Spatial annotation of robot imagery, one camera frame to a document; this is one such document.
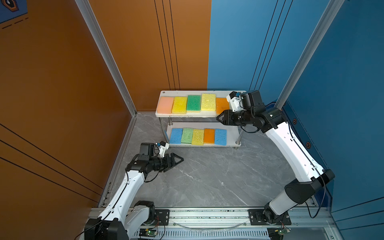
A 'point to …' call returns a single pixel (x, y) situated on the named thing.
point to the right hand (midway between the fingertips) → (218, 117)
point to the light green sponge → (187, 135)
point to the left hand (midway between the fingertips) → (179, 161)
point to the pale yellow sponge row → (198, 135)
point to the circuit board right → (277, 233)
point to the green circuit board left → (147, 232)
